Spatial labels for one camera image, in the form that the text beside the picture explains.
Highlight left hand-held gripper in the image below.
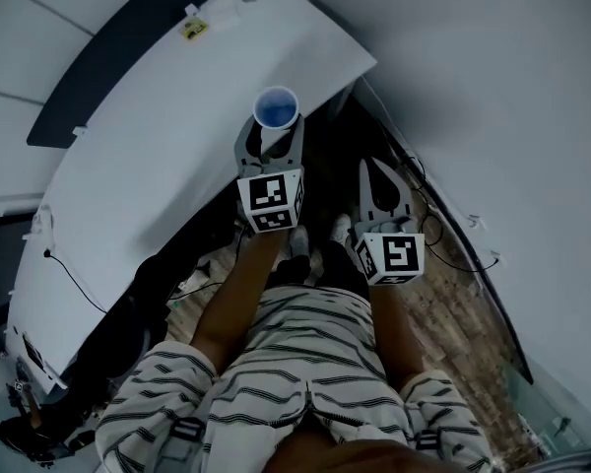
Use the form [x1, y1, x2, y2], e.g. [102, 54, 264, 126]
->
[232, 113, 308, 237]

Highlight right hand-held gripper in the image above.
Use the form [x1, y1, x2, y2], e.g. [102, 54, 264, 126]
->
[349, 157, 427, 287]

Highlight white paper cup blue inside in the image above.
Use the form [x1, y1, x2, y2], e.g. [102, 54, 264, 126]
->
[252, 85, 300, 155]

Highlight person's left forearm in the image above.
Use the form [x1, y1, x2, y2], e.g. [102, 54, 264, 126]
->
[190, 228, 297, 379]

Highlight person's right forearm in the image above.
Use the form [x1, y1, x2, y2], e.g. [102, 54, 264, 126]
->
[367, 281, 426, 391]

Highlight person's right white shoe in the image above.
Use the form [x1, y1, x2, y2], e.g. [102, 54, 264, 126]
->
[329, 213, 354, 246]

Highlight person's white shoe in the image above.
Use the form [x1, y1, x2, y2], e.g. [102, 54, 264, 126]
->
[289, 224, 311, 259]
[329, 213, 354, 246]

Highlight black table leg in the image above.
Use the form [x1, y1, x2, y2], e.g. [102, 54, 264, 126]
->
[327, 80, 357, 120]

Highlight person's black trousers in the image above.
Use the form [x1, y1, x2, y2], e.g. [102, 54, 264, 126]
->
[274, 240, 371, 295]

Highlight person's left white shoe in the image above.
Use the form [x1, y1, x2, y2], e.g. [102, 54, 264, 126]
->
[289, 224, 311, 259]

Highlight white box on floor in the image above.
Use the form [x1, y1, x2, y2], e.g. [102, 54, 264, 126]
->
[183, 263, 213, 293]

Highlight striped white shirt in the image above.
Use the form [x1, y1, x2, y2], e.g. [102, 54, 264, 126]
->
[95, 285, 494, 473]

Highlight clear glass panel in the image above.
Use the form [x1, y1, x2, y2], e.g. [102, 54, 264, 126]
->
[500, 357, 590, 460]

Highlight dark grey box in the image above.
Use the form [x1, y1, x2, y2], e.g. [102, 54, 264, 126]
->
[0, 217, 34, 312]

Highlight black equipment pile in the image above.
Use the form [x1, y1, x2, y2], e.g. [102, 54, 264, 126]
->
[0, 411, 75, 464]

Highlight long black looped cable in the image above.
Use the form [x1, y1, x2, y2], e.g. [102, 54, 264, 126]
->
[407, 154, 500, 272]

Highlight thin black cable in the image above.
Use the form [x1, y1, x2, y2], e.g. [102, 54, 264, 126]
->
[42, 248, 110, 314]

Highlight grey strap buckle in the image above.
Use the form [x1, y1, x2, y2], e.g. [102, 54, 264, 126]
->
[167, 417, 206, 462]

